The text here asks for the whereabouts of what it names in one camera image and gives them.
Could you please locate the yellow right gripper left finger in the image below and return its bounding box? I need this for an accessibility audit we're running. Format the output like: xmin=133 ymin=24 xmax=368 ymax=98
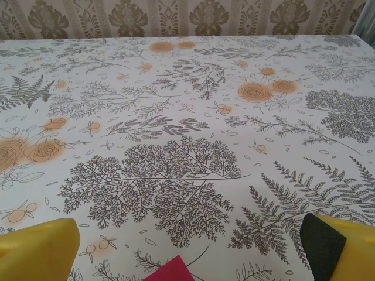
xmin=0 ymin=218 xmax=81 ymax=281

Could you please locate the pink paper sheet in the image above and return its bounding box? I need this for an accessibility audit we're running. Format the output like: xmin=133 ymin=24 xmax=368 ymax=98
xmin=142 ymin=255 xmax=196 ymax=281

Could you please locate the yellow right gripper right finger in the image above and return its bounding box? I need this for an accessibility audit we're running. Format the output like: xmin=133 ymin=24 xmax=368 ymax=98
xmin=300 ymin=213 xmax=375 ymax=281

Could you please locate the floral patterned tablecloth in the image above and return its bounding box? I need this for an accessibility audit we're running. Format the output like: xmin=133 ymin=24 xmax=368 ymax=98
xmin=0 ymin=35 xmax=375 ymax=281

